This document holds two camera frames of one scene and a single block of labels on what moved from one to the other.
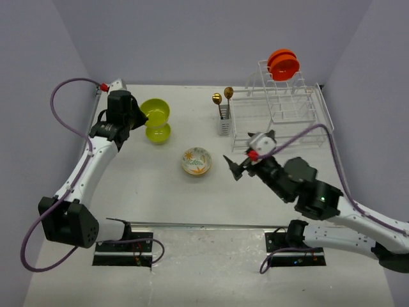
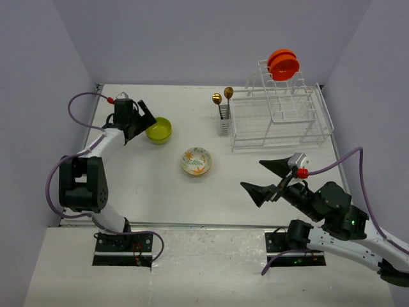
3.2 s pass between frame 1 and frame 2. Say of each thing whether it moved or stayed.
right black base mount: stayed
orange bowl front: stayed
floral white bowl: stayed
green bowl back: moved
